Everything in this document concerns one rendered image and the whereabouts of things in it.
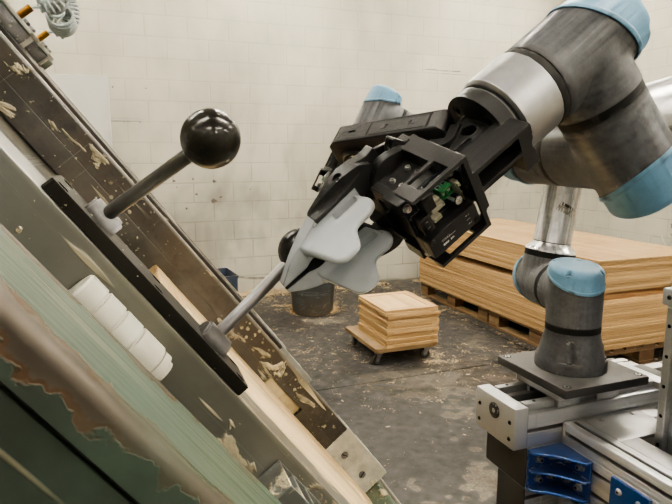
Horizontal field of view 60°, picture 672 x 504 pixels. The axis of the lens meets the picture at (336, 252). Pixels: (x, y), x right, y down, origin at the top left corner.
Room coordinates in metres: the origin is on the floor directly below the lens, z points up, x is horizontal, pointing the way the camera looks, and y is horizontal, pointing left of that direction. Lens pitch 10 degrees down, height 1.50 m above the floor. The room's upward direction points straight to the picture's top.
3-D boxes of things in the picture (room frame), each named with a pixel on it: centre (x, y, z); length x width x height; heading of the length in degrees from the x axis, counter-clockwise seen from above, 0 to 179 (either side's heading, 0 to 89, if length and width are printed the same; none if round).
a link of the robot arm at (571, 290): (1.24, -0.52, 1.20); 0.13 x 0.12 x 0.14; 7
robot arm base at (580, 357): (1.23, -0.52, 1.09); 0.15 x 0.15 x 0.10
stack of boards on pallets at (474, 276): (5.15, -1.81, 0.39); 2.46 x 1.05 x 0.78; 21
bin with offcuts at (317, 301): (5.44, 0.22, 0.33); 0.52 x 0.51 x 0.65; 21
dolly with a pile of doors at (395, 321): (4.30, -0.41, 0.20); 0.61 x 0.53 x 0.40; 21
